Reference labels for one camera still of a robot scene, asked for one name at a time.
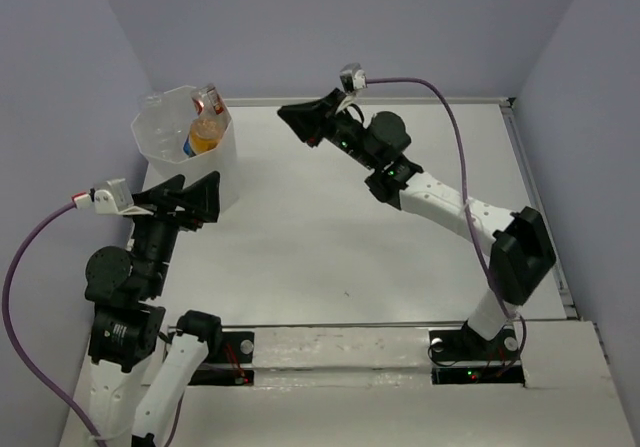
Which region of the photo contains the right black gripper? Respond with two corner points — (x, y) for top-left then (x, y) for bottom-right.
(275, 89), (379, 172)

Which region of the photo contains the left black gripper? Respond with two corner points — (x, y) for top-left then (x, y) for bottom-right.
(123, 167), (222, 292)

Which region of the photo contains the blue label Pocari Sweat bottle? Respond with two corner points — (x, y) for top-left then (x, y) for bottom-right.
(183, 137), (196, 158)

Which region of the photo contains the orange label bottle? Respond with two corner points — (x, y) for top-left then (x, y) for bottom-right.
(187, 117), (226, 156)

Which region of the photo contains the clear bottle white cap front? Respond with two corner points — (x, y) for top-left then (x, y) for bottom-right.
(135, 92), (177, 161)

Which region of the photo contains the red label red cap bottle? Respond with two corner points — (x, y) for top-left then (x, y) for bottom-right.
(190, 83), (225, 115)

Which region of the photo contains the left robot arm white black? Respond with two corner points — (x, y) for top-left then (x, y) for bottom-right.
(85, 171), (222, 446)

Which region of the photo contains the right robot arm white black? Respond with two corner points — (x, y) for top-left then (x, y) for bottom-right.
(277, 89), (557, 359)

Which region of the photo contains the white octagonal plastic bin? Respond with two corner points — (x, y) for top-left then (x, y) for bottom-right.
(131, 85), (239, 211)

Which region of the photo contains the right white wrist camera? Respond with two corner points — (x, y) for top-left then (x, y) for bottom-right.
(337, 63), (367, 112)

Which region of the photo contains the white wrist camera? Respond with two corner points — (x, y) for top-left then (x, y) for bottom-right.
(337, 63), (367, 112)
(71, 178), (152, 217)

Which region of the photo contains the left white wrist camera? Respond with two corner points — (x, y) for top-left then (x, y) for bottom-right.
(71, 178), (152, 217)

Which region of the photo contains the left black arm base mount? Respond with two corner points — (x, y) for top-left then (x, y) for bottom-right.
(189, 330), (255, 387)

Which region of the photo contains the metal rail front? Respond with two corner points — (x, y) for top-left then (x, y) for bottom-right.
(223, 320), (465, 330)

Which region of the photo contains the aluminium frame rail right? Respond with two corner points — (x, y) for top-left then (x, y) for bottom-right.
(499, 97), (586, 323)

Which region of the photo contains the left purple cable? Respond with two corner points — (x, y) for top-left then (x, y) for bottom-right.
(2, 201), (184, 447)

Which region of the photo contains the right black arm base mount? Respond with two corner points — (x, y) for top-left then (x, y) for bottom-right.
(427, 326), (525, 386)

